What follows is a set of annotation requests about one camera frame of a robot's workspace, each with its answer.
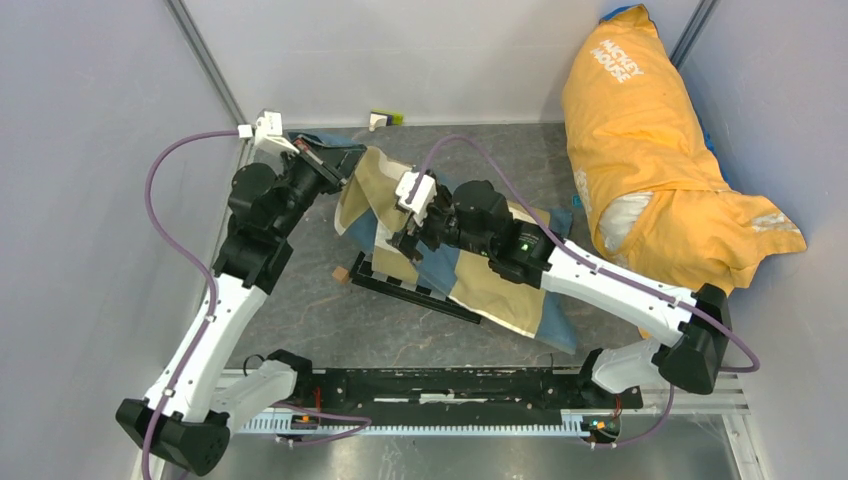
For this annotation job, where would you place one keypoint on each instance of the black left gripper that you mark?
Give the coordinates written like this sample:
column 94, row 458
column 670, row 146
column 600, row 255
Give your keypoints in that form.
column 332, row 164

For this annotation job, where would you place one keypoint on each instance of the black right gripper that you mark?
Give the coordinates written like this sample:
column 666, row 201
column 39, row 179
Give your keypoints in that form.
column 407, row 241

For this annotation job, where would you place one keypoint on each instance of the blue beige checkered pillowcase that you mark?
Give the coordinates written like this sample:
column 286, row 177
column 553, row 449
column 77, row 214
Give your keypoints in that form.
column 365, row 215

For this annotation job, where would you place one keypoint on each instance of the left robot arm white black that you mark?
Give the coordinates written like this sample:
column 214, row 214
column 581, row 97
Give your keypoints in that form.
column 184, row 418

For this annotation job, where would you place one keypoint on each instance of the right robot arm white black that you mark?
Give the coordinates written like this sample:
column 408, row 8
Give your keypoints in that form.
column 689, row 330

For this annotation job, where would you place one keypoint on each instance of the yellow Mickey Mouse pillow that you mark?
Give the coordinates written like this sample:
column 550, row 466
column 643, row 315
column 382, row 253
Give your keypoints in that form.
column 653, row 192

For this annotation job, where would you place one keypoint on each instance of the black white checkerboard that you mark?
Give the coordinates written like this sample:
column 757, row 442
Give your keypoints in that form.
column 362, row 274

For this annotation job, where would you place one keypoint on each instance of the small white green block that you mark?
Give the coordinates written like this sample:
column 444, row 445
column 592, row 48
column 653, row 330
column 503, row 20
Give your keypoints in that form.
column 381, row 118

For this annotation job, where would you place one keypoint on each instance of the small wooden letter cube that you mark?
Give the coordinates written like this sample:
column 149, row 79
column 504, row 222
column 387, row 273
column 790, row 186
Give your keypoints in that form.
column 341, row 275

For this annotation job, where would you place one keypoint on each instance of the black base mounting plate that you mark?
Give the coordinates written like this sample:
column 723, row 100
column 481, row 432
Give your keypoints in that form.
column 549, row 387

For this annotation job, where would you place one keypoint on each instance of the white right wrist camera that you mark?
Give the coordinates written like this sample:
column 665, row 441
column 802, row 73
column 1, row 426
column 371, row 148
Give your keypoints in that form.
column 415, row 192

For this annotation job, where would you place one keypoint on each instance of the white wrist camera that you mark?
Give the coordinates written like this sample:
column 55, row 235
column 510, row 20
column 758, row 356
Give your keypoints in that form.
column 415, row 192
column 267, row 134

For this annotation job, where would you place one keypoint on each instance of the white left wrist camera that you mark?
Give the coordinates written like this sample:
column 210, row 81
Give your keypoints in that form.
column 267, row 134

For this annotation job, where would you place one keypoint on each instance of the aluminium frame post left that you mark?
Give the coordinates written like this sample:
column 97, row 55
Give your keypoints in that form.
column 206, row 60

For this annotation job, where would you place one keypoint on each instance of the aluminium frame post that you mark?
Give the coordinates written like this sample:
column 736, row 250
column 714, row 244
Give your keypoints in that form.
column 692, row 30
column 206, row 60

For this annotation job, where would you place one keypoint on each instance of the white slotted cable duct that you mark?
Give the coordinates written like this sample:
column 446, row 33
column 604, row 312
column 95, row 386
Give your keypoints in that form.
column 281, row 422

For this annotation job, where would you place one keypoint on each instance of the aluminium frame rail front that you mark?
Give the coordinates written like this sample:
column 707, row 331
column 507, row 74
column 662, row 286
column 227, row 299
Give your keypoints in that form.
column 728, row 398

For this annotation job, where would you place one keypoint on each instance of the aluminium frame post right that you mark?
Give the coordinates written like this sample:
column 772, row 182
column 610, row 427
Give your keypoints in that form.
column 692, row 30

